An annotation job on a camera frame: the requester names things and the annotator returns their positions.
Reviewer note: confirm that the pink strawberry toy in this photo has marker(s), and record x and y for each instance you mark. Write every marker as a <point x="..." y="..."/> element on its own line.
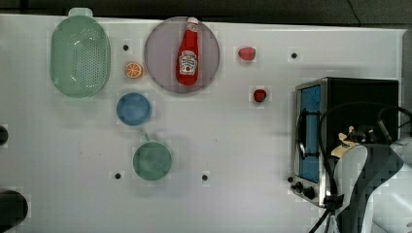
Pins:
<point x="247" y="53"/>

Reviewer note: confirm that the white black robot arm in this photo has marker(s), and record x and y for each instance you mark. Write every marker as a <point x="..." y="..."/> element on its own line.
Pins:
<point x="374" y="181"/>

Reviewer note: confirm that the red ketchup bottle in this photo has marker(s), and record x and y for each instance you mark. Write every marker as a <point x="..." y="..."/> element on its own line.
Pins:
<point x="188" y="54"/>

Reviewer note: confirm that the black round robot base lower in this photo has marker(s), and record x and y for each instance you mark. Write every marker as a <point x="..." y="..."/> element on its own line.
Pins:
<point x="13" y="210"/>

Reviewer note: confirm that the grey round plate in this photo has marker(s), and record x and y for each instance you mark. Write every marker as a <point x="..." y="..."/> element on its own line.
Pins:
<point x="161" y="51"/>

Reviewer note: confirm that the green perforated colander basket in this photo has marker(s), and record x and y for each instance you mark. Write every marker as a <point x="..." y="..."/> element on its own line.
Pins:
<point x="80" y="55"/>

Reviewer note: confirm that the blue bowl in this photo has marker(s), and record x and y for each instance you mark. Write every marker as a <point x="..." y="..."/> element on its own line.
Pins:
<point x="134" y="109"/>

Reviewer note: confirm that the red strawberry toy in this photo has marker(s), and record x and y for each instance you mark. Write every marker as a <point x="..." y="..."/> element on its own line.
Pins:
<point x="260" y="95"/>

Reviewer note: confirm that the green mug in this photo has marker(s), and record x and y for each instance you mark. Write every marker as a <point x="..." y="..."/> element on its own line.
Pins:
<point x="152" y="161"/>

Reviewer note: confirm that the peeled banana toy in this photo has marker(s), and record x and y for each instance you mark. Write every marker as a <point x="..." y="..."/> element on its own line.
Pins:
<point x="347" y="141"/>

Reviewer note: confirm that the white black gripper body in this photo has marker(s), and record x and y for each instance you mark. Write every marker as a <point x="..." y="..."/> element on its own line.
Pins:
<point x="368" y="134"/>

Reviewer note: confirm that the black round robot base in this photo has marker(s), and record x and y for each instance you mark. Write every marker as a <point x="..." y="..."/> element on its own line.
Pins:
<point x="4" y="135"/>

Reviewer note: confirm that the orange slice toy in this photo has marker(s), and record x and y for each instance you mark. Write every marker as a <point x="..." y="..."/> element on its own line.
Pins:
<point x="134" y="70"/>

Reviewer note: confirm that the black silver toaster oven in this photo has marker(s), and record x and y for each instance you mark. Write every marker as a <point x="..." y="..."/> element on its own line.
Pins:
<point x="323" y="109"/>

